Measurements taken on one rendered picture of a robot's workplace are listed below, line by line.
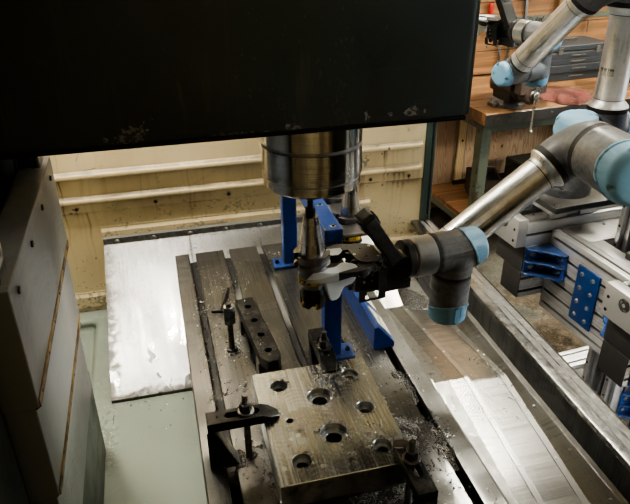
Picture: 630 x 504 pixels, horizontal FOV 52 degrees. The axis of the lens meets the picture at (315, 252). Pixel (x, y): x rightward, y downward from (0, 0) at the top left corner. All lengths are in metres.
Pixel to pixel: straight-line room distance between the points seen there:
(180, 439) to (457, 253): 0.89
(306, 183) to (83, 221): 1.28
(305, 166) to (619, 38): 1.29
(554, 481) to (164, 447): 0.92
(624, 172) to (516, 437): 0.67
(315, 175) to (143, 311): 1.14
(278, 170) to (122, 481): 0.94
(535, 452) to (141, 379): 1.04
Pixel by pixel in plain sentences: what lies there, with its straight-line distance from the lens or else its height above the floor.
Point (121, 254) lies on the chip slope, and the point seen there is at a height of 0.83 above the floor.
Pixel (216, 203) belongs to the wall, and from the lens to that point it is 2.15.
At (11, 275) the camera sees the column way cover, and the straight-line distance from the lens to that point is 0.87.
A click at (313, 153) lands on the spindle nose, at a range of 0.96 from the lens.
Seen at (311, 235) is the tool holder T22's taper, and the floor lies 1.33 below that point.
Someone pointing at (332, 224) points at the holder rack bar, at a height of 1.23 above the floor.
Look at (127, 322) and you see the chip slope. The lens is 2.00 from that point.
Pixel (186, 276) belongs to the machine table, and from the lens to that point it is 1.84.
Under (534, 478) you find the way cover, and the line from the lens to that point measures 1.57.
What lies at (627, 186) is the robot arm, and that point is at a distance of 1.29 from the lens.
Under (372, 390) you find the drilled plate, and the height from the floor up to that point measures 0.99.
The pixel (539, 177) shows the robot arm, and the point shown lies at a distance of 1.39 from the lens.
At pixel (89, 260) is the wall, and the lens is 2.22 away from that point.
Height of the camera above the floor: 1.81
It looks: 28 degrees down
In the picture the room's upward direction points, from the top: straight up
